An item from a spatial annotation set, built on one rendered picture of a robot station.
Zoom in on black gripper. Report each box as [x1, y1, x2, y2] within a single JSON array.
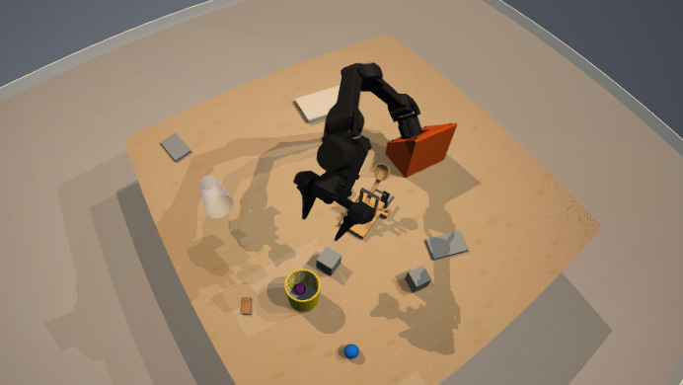
[[293, 169, 375, 241]]

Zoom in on yellow mug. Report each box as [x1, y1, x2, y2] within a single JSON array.
[[284, 269, 321, 313]]

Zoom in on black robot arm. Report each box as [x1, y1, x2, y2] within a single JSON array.
[[312, 62, 425, 204]]

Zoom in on blue ball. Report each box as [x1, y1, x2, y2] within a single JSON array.
[[344, 344, 359, 359]]

